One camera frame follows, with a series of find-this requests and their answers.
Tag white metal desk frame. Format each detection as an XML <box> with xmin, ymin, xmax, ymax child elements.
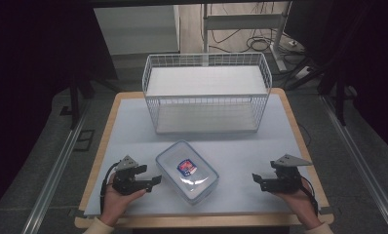
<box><xmin>201</xmin><ymin>1</ymin><xmax>294</xmax><ymax>73</ymax></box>

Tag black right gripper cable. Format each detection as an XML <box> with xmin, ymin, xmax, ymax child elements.
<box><xmin>299</xmin><ymin>175</ymin><xmax>320</xmax><ymax>217</ymax></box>

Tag metal floor rail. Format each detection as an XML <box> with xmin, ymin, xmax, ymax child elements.
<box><xmin>20</xmin><ymin>99</ymin><xmax>91</xmax><ymax>234</ymax></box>
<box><xmin>320</xmin><ymin>95</ymin><xmax>388</xmax><ymax>234</ymax></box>

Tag clear plastic lidded container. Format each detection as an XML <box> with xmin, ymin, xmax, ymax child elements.
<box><xmin>154</xmin><ymin>139</ymin><xmax>220</xmax><ymax>206</ymax></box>

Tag white power strip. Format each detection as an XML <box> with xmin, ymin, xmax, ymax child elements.
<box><xmin>293</xmin><ymin>65</ymin><xmax>314</xmax><ymax>81</ymax></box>

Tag white cabinet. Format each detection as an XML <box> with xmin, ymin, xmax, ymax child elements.
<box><xmin>93</xmin><ymin>5</ymin><xmax>181</xmax><ymax>56</ymax></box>

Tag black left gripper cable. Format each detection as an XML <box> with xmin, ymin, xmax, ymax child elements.
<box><xmin>99</xmin><ymin>161</ymin><xmax>121</xmax><ymax>216</ymax></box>

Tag black floor plate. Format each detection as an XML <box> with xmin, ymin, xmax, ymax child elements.
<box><xmin>72</xmin><ymin>129</ymin><xmax>97</xmax><ymax>153</ymax></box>

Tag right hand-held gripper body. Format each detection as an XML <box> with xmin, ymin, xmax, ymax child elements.
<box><xmin>261</xmin><ymin>153</ymin><xmax>314</xmax><ymax>195</ymax></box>

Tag black stand leg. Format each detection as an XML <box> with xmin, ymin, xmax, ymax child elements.
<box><xmin>318</xmin><ymin>72</ymin><xmax>350</xmax><ymax>127</ymax></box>
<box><xmin>67</xmin><ymin>73</ymin><xmax>97</xmax><ymax>131</ymax></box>

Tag white wire basket shelf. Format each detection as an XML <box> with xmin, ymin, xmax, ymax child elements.
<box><xmin>141</xmin><ymin>52</ymin><xmax>274</xmax><ymax>136</ymax></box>

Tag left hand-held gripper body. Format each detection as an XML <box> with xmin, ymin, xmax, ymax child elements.
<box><xmin>111</xmin><ymin>154</ymin><xmax>151</xmax><ymax>196</ymax></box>

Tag person's right hand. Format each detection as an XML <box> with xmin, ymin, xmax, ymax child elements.
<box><xmin>270</xmin><ymin>177</ymin><xmax>323</xmax><ymax>229</ymax></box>

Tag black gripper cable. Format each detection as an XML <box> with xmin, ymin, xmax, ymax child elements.
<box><xmin>299</xmin><ymin>175</ymin><xmax>320</xmax><ymax>217</ymax></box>
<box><xmin>99</xmin><ymin>161</ymin><xmax>121</xmax><ymax>216</ymax></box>

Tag person's left hand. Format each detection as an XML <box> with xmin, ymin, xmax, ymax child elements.
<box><xmin>99</xmin><ymin>181</ymin><xmax>148</xmax><ymax>227</ymax></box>

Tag black floor cables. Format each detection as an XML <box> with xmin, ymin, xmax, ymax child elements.
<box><xmin>209</xmin><ymin>28</ymin><xmax>283</xmax><ymax>55</ymax></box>

